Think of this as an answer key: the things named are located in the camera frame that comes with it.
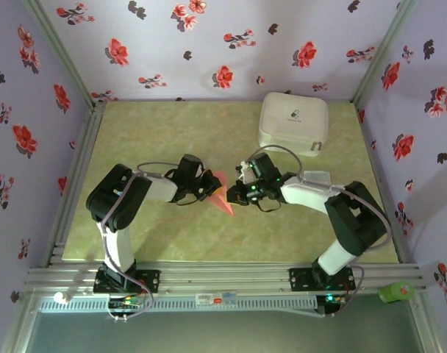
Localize grey slotted cable duct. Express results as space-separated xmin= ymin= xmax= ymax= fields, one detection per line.
xmin=37 ymin=296 xmax=318 ymax=313

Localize white zip case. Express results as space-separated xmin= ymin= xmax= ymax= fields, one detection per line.
xmin=257 ymin=91 xmax=329 ymax=157

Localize aluminium frame post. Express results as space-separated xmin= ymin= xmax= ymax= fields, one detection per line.
xmin=23 ymin=0 xmax=99 ymax=107
xmin=350 ymin=0 xmax=418 ymax=104

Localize green tape roll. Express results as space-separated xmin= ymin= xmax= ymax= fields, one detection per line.
xmin=378 ymin=281 xmax=415 ymax=304

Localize controller circuit board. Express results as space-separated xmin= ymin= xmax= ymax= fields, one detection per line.
xmin=108 ymin=293 xmax=146 ymax=310
xmin=317 ymin=292 xmax=348 ymax=306

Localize aluminium side rail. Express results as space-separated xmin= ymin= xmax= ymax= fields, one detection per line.
xmin=355 ymin=102 xmax=418 ymax=264
xmin=43 ymin=101 xmax=107 ymax=266

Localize white label sticker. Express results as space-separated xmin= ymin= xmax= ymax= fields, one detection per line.
xmin=195 ymin=292 xmax=237 ymax=306

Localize short aluminium frame leg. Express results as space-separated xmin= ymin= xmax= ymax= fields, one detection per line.
xmin=2 ymin=293 xmax=40 ymax=353
xmin=407 ymin=293 xmax=441 ymax=353

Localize clear plastic bag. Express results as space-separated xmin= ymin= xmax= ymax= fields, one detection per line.
xmin=302 ymin=170 xmax=333 ymax=185

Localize long aluminium frame rail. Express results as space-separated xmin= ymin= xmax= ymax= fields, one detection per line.
xmin=24 ymin=263 xmax=426 ymax=293

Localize pink paper sheet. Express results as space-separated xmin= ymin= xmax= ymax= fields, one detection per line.
xmin=207 ymin=169 xmax=236 ymax=217

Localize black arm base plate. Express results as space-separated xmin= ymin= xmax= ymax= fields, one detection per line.
xmin=288 ymin=267 xmax=357 ymax=292
xmin=93 ymin=269 xmax=161 ymax=294

